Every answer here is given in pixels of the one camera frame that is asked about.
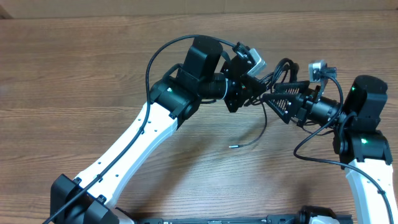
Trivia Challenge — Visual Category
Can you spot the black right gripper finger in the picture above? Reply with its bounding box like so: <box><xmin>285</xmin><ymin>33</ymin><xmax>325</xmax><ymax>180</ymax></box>
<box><xmin>271</xmin><ymin>81</ymin><xmax>310</xmax><ymax>94</ymax></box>
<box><xmin>261</xmin><ymin>93</ymin><xmax>300</xmax><ymax>124</ymax></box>

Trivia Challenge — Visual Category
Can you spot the black thin usb cable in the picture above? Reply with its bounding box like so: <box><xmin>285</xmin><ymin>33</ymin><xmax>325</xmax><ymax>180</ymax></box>
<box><xmin>248</xmin><ymin>71</ymin><xmax>335</xmax><ymax>137</ymax></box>

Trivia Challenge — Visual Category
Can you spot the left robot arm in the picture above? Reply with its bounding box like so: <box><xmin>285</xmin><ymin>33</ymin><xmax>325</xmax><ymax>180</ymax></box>
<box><xmin>47</xmin><ymin>35</ymin><xmax>266</xmax><ymax>223</ymax></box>

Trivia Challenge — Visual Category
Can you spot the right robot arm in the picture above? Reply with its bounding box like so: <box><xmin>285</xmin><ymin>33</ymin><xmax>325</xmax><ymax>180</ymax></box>
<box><xmin>261</xmin><ymin>75</ymin><xmax>397</xmax><ymax>223</ymax></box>

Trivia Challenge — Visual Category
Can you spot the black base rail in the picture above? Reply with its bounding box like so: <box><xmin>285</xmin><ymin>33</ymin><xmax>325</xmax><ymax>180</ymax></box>
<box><xmin>114</xmin><ymin>205</ymin><xmax>354</xmax><ymax>224</ymax></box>

